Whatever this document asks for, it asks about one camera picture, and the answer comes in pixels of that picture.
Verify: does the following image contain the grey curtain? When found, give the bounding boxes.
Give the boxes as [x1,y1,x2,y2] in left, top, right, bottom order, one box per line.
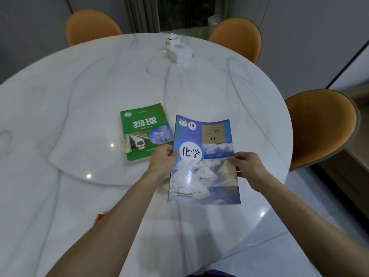
[120,0,161,34]

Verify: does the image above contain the blue textbook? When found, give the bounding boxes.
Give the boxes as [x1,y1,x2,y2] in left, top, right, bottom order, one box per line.
[167,114,241,205]

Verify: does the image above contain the person's right forearm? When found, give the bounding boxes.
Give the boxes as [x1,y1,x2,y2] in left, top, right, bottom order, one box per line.
[255,175,369,277]

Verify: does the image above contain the person's left hand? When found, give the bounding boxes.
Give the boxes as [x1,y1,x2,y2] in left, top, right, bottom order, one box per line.
[146,144,179,185]

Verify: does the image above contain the dark blue trousers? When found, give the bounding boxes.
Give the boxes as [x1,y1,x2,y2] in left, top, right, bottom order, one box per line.
[184,269,237,277]

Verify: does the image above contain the green textbook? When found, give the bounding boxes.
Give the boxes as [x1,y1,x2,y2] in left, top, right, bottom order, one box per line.
[120,103,175,163]

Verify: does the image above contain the orange chair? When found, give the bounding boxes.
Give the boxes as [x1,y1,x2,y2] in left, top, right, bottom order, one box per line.
[65,9,123,47]
[208,17,262,65]
[284,88,361,172]

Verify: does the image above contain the person's right hand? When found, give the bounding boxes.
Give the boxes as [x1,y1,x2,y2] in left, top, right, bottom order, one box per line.
[227,152,271,193]

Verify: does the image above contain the person's left forearm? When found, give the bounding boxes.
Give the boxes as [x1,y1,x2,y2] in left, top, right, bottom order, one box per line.
[46,170,166,277]

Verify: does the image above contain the wooden low cabinet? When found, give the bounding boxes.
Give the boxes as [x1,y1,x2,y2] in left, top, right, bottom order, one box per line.
[313,83,369,212]

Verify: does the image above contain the dark window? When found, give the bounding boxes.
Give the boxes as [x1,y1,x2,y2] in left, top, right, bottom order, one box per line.
[156,0,217,31]

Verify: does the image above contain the white tissue box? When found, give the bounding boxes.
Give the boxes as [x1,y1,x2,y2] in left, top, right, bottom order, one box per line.
[165,43,193,64]

